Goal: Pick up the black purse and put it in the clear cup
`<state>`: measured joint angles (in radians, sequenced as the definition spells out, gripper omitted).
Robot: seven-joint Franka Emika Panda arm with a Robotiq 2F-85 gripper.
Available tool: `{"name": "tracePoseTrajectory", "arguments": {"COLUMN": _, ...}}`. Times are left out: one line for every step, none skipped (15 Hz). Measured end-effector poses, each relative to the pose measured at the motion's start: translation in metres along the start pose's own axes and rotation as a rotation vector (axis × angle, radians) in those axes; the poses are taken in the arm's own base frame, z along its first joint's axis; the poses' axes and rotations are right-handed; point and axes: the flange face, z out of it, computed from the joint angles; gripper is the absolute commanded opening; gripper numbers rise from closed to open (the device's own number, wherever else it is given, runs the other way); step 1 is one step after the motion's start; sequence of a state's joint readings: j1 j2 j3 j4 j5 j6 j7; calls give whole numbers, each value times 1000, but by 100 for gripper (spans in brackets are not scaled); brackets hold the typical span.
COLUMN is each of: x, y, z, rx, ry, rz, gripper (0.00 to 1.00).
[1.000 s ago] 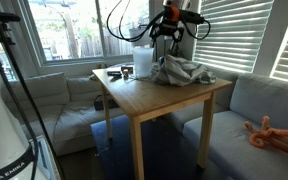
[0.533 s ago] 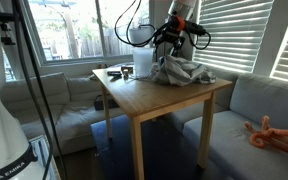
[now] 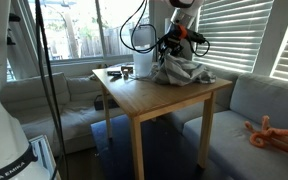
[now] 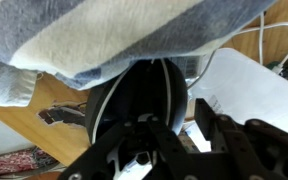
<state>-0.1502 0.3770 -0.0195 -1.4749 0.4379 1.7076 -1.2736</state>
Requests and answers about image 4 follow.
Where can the black round bowl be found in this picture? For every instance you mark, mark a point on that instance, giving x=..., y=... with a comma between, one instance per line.
x=140, y=90

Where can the grey sectional sofa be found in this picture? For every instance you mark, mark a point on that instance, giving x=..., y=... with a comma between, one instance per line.
x=0, y=136

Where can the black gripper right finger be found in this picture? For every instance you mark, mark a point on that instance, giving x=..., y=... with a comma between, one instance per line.
x=206, y=116

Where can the red patterned cloth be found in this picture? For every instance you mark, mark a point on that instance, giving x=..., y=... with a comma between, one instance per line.
x=10, y=163

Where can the blue white striped cloth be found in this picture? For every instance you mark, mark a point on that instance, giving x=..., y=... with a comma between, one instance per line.
x=100, y=33

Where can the light wooden table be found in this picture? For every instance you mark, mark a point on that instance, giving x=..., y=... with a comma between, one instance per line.
x=64, y=140

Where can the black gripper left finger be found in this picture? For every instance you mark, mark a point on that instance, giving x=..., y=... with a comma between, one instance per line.
x=165, y=143

